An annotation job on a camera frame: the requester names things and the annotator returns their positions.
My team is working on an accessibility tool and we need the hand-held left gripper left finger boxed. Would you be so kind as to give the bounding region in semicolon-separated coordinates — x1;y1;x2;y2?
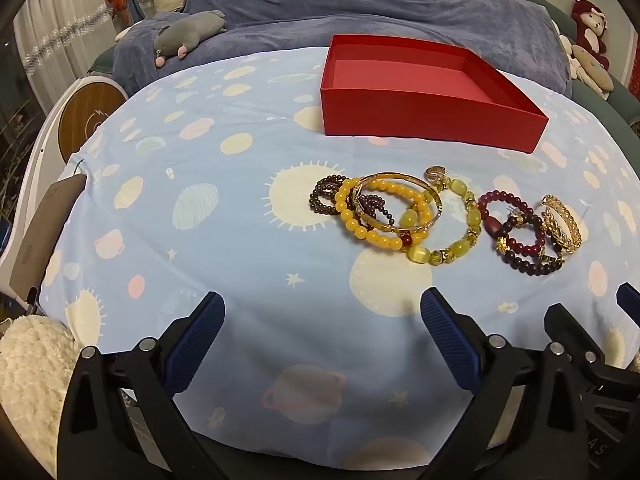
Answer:
57;291;227;480

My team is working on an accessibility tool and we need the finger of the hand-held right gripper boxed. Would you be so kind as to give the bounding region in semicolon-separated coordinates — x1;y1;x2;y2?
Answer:
544;302;640;378
616;282;640;323

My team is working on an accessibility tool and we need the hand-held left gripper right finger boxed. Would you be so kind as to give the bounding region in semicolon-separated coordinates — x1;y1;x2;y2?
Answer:
421;287;593;480

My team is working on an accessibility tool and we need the dark red bracelet gold charm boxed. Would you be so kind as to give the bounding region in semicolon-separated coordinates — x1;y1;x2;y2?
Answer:
494;212;549;260

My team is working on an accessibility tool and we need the gold leaf pattern bangle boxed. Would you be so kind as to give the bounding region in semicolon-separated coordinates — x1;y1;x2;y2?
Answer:
540;194;584;248
541;206;571;250

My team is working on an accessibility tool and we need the yellow-green cat eye bracelet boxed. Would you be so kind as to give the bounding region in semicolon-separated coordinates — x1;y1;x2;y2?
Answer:
406;176;485;266

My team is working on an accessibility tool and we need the yellow bead bracelet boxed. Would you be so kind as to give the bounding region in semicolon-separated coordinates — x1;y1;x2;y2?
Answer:
334;177;437;254

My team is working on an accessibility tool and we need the smooth gold bangle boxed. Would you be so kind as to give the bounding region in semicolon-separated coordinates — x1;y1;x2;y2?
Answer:
351;172;444;235

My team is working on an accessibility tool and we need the small garnet bead bracelet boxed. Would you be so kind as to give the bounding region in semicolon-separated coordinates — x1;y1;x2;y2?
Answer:
310;174;398;227

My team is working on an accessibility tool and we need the red cardboard box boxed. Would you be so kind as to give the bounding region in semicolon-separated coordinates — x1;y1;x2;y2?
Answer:
319;34;550;155

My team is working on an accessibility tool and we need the blue planet print bedsheet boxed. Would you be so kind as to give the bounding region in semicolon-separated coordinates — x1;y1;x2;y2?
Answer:
37;46;640;471

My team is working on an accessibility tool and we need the gold hoop earring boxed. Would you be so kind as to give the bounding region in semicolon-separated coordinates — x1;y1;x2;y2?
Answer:
425;166;454;192

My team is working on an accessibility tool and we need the white fluffy cushion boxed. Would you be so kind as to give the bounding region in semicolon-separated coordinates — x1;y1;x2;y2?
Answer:
0;316;83;477

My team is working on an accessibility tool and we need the beige plush toy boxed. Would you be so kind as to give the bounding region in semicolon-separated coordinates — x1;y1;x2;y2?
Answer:
556;34;615;102

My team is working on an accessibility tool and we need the white stand with wooden disc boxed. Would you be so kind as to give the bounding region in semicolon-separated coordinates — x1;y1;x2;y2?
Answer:
0;74;130;311

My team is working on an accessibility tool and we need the red monkey plush toy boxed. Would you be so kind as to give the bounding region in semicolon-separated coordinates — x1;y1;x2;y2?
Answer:
571;0;611;70

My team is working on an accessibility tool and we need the grey plush toy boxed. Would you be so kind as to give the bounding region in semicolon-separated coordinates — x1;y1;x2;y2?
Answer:
152;10;227;68

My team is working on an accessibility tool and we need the white curtain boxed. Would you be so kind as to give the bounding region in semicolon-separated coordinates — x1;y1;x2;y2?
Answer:
14;0;123;107

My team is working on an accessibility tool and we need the red ribbon bow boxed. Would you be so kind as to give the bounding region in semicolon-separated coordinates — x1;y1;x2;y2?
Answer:
104;0;134;25

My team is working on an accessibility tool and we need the dark brown bead bracelet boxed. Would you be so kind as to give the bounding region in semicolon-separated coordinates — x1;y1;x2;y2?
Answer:
504;240;567;279

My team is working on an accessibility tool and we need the red bead bracelet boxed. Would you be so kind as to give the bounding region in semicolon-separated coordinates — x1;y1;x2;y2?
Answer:
476;189;537;241

